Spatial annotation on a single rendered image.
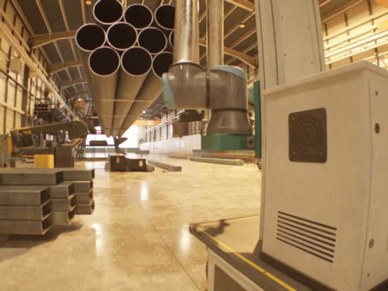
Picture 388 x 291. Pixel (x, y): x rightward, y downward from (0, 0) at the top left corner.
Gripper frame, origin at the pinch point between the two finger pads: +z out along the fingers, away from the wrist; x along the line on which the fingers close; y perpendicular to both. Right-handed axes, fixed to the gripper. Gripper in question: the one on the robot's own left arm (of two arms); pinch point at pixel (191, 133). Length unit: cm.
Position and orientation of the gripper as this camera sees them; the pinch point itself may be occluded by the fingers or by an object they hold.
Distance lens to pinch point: 153.8
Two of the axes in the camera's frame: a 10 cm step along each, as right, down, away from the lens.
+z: 0.2, 9.1, 4.2
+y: -2.4, -4.1, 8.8
